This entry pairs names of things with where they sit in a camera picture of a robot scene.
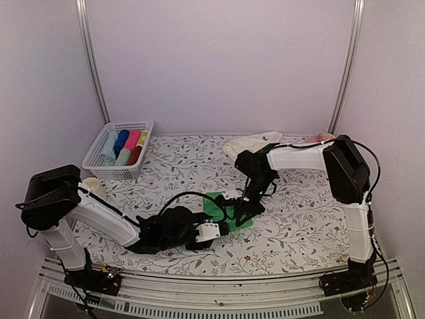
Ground dark blue rolled towel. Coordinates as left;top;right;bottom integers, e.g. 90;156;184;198
113;130;129;157

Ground right aluminium frame post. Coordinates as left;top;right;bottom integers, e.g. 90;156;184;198
328;0;365;134

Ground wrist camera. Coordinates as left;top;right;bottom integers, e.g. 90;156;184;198
221;189;243;200
195;222;230;243

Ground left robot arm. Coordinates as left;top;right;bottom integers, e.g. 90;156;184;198
16;165;220;288

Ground patterned small bowl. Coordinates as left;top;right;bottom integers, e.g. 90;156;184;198
317;133;336;142

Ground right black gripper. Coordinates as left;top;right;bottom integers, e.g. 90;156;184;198
234;172;275;227

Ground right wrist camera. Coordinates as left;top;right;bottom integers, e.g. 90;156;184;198
221;189;243;200

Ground yellow-green dotted rolled towel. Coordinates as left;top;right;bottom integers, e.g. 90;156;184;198
136;131;148;147

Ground floral tablecloth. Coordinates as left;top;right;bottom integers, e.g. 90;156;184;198
71;134;379;277

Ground pink plate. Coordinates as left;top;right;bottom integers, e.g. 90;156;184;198
305;136;320;143

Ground pink rolled towel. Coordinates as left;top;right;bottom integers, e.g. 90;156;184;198
124;130;141;151

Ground maroon rolled towel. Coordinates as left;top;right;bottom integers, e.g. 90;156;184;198
127;145;143;165

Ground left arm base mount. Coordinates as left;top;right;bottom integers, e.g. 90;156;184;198
64;269;122;296

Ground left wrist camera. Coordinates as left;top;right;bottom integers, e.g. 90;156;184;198
195;222;230;243

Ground aluminium frame post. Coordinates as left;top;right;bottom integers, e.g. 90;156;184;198
75;0;110;124
328;0;365;134

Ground left aluminium frame post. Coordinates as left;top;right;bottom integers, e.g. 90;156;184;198
75;0;110;124

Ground white plastic basket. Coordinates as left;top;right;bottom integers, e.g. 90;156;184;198
82;120;155;179

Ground front aluminium rail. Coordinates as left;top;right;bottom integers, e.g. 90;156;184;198
26;257;420;318

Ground sage green rolled towel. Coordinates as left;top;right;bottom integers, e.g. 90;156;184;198
114;148;132;166

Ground cream white towel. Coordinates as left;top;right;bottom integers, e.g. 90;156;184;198
222;131;283;161

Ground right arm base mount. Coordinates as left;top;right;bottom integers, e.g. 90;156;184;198
319;260;378;312

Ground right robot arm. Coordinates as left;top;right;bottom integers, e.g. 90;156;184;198
234;135;376;290

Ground cream ceramic mug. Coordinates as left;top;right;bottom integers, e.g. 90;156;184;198
82;177;107;201

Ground light blue rolled towel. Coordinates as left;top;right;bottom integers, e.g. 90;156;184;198
100;131;118;163

